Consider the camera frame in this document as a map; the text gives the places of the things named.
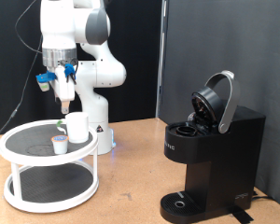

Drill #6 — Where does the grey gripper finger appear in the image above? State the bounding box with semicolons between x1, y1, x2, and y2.
60;99;70;116

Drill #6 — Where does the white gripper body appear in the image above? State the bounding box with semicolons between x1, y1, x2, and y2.
54;72;77;103

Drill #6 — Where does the white ceramic mug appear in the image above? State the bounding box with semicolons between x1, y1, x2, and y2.
55;111;91;145

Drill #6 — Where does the white coffee pod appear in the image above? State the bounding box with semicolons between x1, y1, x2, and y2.
50;134;70;156

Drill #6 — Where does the black Keurig coffee machine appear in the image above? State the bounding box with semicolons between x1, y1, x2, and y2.
160;69;267;224

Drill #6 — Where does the white two-tier turntable rack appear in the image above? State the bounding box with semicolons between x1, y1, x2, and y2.
0;119;101;215

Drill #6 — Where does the black fabric backdrop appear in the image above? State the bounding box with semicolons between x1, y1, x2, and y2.
0;0;163;135

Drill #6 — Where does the grey vertical metal pole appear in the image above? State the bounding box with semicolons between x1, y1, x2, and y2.
156;0;169;119

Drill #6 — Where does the grey fabric backdrop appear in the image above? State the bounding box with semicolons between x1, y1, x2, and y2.
160;0;280;211

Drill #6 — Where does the blue cable clip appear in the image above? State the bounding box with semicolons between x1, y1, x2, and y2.
63;63;77;83

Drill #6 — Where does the blue mounted wrist camera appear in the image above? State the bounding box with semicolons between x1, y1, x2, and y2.
35;70;57;92

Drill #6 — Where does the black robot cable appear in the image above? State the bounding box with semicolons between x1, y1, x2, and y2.
0;0;44;147

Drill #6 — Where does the black machine power cord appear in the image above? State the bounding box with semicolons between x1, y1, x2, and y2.
251;190;273;202

